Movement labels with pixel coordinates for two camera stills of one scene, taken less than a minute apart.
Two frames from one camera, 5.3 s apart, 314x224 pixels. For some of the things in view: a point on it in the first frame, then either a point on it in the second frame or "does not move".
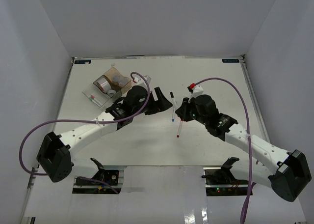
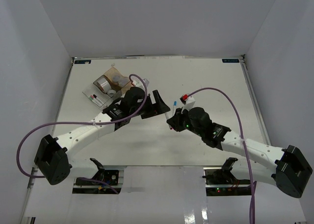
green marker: [91, 99] does not move
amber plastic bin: [117, 81] does not move
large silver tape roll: [104, 85] does not move
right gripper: [182, 111] → [175, 122]
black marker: [173, 101] → [96, 98]
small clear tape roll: [111, 93] does not move
